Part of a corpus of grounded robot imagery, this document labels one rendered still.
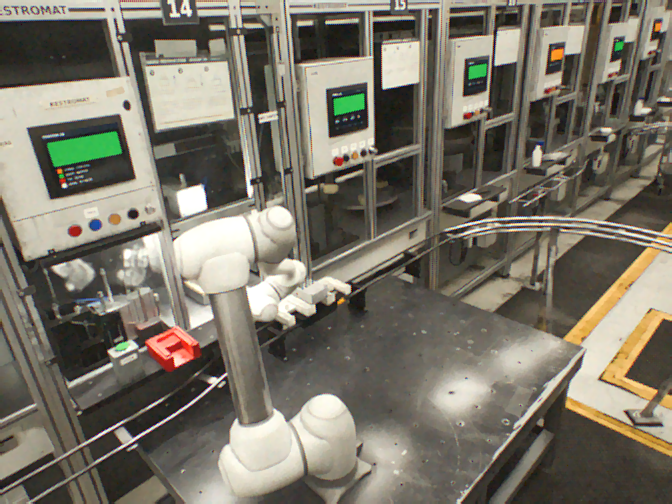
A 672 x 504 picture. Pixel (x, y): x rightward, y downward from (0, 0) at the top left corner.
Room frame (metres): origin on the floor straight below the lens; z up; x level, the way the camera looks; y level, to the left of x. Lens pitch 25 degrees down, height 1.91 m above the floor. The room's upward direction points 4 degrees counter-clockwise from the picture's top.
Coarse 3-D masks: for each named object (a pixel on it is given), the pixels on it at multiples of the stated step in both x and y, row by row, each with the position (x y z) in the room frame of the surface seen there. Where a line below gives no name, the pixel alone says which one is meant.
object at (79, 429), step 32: (0, 0) 1.35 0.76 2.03; (160, 0) 1.63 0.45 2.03; (192, 0) 1.70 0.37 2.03; (288, 128) 1.93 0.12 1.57; (288, 160) 1.92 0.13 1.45; (0, 224) 1.23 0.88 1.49; (0, 256) 1.22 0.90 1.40; (32, 320) 1.23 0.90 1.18; (160, 384) 1.59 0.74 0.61; (64, 416) 1.22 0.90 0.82; (96, 416) 1.41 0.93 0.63; (128, 416) 1.49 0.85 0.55; (96, 448) 1.39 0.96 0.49; (96, 480) 1.23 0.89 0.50; (128, 480) 1.44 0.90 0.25
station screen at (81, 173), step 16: (80, 128) 1.38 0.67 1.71; (96, 128) 1.41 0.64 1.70; (112, 128) 1.44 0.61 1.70; (48, 160) 1.31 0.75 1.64; (96, 160) 1.40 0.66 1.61; (112, 160) 1.43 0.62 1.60; (64, 176) 1.33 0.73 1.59; (80, 176) 1.36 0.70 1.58; (96, 176) 1.39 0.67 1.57; (112, 176) 1.42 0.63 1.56
